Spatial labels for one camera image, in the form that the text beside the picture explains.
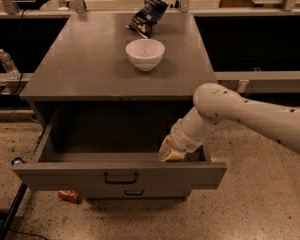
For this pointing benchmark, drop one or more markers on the black tripod pole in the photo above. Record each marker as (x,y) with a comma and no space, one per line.
(4,229)

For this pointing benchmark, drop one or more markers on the grey bottom drawer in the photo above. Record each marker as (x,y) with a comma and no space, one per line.
(137,194)

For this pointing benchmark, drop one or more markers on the grey drawer cabinet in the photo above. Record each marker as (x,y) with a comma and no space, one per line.
(88,63)

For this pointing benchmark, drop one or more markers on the grey top drawer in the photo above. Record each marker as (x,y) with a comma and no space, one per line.
(103,146)

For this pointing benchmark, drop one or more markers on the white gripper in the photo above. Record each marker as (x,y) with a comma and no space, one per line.
(186,140)

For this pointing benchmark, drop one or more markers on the black crumpled chip bag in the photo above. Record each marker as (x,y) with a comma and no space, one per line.
(145,19)

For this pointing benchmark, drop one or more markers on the white ceramic bowl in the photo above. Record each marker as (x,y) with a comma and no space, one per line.
(145,54)

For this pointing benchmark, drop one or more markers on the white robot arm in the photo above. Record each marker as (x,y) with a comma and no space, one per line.
(214,105)

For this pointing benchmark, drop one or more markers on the blue soda can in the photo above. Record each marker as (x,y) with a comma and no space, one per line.
(17,161)

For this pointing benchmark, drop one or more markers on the grey drawer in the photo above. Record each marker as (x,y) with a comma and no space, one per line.
(137,194)
(103,146)

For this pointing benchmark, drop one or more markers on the clear plastic water bottle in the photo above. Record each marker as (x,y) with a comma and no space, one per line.
(9,65)

